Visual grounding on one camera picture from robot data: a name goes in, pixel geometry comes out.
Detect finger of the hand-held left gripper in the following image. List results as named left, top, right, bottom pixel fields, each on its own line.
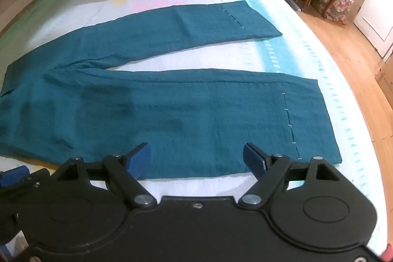
left=0, top=166, right=51, bottom=189

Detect pastel striped blanket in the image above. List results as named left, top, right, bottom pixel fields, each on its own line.
left=0, top=0, right=388, bottom=250

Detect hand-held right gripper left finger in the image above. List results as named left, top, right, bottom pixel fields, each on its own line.
left=57, top=142, right=158, bottom=207

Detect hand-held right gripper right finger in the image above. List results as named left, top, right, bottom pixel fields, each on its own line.
left=238, top=142, right=341, bottom=210

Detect white door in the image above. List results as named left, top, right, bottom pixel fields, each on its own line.
left=353, top=0, right=393, bottom=59

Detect teal pants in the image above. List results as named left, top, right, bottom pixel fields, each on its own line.
left=0, top=0, right=343, bottom=180

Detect floral storage box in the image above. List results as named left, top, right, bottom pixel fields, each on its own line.
left=325, top=0, right=355, bottom=25

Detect cardboard box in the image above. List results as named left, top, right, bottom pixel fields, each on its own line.
left=376, top=59, right=393, bottom=103

